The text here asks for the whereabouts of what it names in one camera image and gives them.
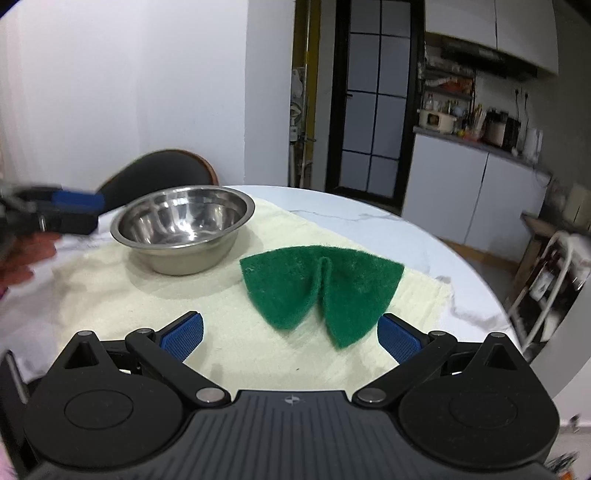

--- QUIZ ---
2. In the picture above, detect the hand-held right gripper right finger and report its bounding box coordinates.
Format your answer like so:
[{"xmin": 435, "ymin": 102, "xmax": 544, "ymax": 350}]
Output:
[{"xmin": 352, "ymin": 312, "xmax": 533, "ymax": 408}]

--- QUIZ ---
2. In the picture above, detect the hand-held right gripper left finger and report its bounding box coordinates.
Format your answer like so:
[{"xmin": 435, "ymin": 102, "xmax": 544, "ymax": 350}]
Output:
[{"xmin": 46, "ymin": 311, "xmax": 232, "ymax": 408}]

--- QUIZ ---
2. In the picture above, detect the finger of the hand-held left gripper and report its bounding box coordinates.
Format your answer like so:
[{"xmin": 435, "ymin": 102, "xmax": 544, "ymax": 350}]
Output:
[
  {"xmin": 18, "ymin": 184, "xmax": 106, "ymax": 215},
  {"xmin": 27, "ymin": 210, "xmax": 100, "ymax": 237}
]

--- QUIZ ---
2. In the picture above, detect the stainless steel bowl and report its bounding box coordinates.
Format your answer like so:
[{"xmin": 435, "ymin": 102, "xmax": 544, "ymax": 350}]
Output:
[{"xmin": 109, "ymin": 185, "xmax": 256, "ymax": 277}]

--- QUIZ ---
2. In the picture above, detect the green scouring pad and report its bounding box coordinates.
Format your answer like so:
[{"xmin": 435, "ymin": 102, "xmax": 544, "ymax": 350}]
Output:
[{"xmin": 239, "ymin": 244, "xmax": 406, "ymax": 350}]

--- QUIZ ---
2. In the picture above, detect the person's left hand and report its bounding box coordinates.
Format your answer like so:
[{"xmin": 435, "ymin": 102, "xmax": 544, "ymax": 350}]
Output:
[{"xmin": 0, "ymin": 230, "xmax": 63, "ymax": 291}]

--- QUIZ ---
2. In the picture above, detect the cream cloth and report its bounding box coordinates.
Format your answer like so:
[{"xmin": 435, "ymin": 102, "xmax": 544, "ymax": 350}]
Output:
[{"xmin": 50, "ymin": 196, "xmax": 454, "ymax": 394}]

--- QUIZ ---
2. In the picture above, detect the black chair with wooden rim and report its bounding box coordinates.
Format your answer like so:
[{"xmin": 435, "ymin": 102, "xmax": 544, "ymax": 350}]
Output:
[{"xmin": 95, "ymin": 148, "xmax": 219, "ymax": 209}]

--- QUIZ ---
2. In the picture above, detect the white lower kitchen cabinet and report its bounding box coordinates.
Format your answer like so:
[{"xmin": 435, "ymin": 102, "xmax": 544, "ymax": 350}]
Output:
[{"xmin": 401, "ymin": 126, "xmax": 553, "ymax": 267}]

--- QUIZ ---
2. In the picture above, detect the white metal rack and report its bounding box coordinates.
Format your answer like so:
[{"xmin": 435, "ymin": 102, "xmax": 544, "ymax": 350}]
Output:
[{"xmin": 505, "ymin": 230, "xmax": 591, "ymax": 352}]

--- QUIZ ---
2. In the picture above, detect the cream cooking pot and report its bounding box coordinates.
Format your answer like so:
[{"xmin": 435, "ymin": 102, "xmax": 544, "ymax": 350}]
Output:
[{"xmin": 417, "ymin": 108, "xmax": 459, "ymax": 136}]

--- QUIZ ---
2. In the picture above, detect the utensil holder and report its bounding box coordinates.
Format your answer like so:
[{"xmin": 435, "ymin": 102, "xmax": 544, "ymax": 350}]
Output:
[{"xmin": 468, "ymin": 103, "xmax": 486, "ymax": 140}]

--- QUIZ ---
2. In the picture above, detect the black and silver appliance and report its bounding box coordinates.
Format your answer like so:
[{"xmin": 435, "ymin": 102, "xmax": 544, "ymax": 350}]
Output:
[{"xmin": 484, "ymin": 108, "xmax": 523, "ymax": 151}]

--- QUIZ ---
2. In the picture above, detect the white kettle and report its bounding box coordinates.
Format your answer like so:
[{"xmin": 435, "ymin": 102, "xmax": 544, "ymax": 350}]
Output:
[{"xmin": 523, "ymin": 128, "xmax": 544, "ymax": 163}]

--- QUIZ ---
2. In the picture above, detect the black framed glass door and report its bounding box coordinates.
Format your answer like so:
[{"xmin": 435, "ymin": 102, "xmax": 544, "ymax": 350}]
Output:
[{"xmin": 325, "ymin": 0, "xmax": 426, "ymax": 205}]

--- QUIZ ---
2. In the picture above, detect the metal kitchen shelf rack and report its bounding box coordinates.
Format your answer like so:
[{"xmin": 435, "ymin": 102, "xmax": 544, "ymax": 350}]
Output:
[{"xmin": 422, "ymin": 64, "xmax": 477, "ymax": 131}]

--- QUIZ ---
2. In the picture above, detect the black range hood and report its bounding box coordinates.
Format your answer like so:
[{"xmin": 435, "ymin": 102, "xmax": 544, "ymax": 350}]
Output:
[{"xmin": 440, "ymin": 39, "xmax": 539, "ymax": 82}]

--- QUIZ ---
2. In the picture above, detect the white upper cabinet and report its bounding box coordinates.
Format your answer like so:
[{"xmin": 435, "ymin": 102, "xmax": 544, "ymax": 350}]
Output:
[{"xmin": 424, "ymin": 0, "xmax": 560, "ymax": 77}]

